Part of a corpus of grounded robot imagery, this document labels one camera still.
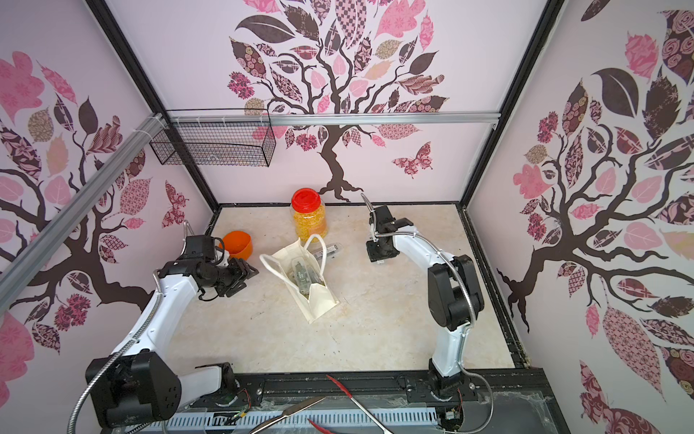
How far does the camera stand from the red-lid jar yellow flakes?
3.17ft

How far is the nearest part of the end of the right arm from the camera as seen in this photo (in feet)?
2.25

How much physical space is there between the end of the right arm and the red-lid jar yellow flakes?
23 cm
